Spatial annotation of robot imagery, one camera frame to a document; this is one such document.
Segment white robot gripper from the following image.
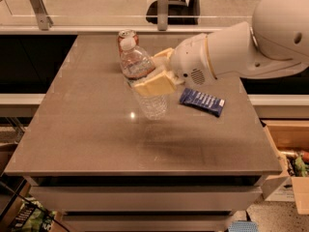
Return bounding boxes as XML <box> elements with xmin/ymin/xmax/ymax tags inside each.
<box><xmin>133</xmin><ymin>34</ymin><xmax>216</xmax><ymax>97</ymax></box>

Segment clear plastic water bottle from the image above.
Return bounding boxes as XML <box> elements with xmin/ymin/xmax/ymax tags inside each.
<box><xmin>120</xmin><ymin>37</ymin><xmax>168</xmax><ymax>120</ymax></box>

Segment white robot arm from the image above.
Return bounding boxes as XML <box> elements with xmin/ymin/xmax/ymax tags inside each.
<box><xmin>132</xmin><ymin>0</ymin><xmax>309</xmax><ymax>97</ymax></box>

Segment orange soda can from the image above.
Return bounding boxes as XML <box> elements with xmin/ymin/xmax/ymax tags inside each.
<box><xmin>117</xmin><ymin>29</ymin><xmax>139</xmax><ymax>53</ymax></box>

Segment blue snack bar wrapper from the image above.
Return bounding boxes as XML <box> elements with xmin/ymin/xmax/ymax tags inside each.
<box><xmin>180</xmin><ymin>88</ymin><xmax>225</xmax><ymax>117</ymax></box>

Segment black office chair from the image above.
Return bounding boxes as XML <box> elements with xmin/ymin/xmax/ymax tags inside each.
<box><xmin>145</xmin><ymin>0</ymin><xmax>205</xmax><ymax>26</ymax></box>

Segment glass barrier panel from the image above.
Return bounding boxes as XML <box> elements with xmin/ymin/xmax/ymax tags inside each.
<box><xmin>0</xmin><ymin>0</ymin><xmax>260</xmax><ymax>27</ymax></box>

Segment cardboard box with items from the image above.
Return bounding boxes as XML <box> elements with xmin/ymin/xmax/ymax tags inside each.
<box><xmin>263</xmin><ymin>120</ymin><xmax>309</xmax><ymax>215</ymax></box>

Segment upper grey drawer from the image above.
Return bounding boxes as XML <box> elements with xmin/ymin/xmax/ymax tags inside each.
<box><xmin>30</xmin><ymin>187</ymin><xmax>262</xmax><ymax>212</ymax></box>

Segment grey drawer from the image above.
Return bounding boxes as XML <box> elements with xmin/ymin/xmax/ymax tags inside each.
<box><xmin>30</xmin><ymin>187</ymin><xmax>262</xmax><ymax>212</ymax></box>
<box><xmin>62</xmin><ymin>215</ymin><xmax>233</xmax><ymax>232</ymax></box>

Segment blue perforated basket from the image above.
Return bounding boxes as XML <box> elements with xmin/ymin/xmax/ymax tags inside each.
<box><xmin>228</xmin><ymin>221</ymin><xmax>259</xmax><ymax>232</ymax></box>

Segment lower grey drawer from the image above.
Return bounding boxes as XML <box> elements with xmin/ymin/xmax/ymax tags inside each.
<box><xmin>62</xmin><ymin>215</ymin><xmax>233</xmax><ymax>232</ymax></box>

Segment green snack bag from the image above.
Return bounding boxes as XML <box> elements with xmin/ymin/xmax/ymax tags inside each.
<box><xmin>8</xmin><ymin>197</ymin><xmax>56</xmax><ymax>232</ymax></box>

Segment middle metal glass bracket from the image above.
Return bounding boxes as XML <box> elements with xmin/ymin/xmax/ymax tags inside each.
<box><xmin>157</xmin><ymin>0</ymin><xmax>168</xmax><ymax>31</ymax></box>

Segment metal glass bracket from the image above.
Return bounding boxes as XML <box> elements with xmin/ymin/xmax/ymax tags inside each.
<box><xmin>157</xmin><ymin>0</ymin><xmax>168</xmax><ymax>31</ymax></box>
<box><xmin>29</xmin><ymin>0</ymin><xmax>53</xmax><ymax>31</ymax></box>

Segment left metal glass bracket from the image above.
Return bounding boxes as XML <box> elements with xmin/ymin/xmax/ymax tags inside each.
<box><xmin>29</xmin><ymin>0</ymin><xmax>53</xmax><ymax>31</ymax></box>

